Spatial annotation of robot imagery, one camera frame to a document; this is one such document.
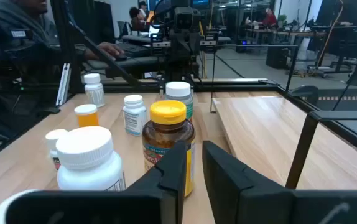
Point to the open laptop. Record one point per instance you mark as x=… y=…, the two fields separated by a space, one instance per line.
x=154 y=31

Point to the white bottle blue-edged label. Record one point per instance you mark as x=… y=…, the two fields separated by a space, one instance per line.
x=134 y=118

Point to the black office chair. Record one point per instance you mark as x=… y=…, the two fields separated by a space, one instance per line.
x=124 y=29

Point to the small white bottle grey label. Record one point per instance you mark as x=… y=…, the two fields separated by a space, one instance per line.
x=94 y=93

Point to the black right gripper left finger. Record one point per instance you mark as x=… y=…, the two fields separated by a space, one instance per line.
x=166 y=186

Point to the black computer tower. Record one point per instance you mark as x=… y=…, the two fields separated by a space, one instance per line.
x=242 y=46

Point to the grey table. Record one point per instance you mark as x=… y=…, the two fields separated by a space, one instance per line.
x=141 y=39

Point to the long wooden table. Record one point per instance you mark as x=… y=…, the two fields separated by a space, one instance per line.
x=284 y=32

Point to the person's hand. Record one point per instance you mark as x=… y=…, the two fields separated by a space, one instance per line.
x=110 y=49

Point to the person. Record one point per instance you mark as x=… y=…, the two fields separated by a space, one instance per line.
x=270 y=18
x=142 y=7
x=26 y=25
x=136 y=20

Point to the silver aluminium bar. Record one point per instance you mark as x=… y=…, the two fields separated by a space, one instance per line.
x=63 y=84

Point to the black metal rig frame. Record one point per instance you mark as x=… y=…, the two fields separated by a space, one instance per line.
x=243 y=85

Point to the clear bottle green label white cap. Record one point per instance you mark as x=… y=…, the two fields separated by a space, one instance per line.
x=178 y=90

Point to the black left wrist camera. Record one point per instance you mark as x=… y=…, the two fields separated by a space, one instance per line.
x=187 y=18

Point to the black standing desk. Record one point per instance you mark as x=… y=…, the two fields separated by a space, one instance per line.
x=346 y=40

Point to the small green background plant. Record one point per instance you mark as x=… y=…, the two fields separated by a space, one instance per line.
x=282 y=19

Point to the wooden shelf black metal frame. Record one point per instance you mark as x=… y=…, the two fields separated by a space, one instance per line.
x=275 y=133

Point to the brown fish oil bottle yellow cap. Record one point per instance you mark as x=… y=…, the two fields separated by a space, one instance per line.
x=167 y=130

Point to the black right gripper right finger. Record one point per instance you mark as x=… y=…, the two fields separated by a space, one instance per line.
x=228 y=186

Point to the computer monitor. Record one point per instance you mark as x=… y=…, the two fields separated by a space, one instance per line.
x=201 y=3

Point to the black mat orange stripes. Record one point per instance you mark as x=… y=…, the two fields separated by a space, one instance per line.
x=352 y=104

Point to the black keyboard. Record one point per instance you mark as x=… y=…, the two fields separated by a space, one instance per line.
x=133 y=49

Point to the black cabinet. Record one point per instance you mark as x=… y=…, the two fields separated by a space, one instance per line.
x=278 y=57

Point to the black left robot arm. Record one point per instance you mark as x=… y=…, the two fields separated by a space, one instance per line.
x=181 y=73

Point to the dark grey desk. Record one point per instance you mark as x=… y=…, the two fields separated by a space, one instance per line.
x=135 y=63

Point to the large plain white bottle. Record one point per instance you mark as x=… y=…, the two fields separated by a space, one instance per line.
x=88 y=161

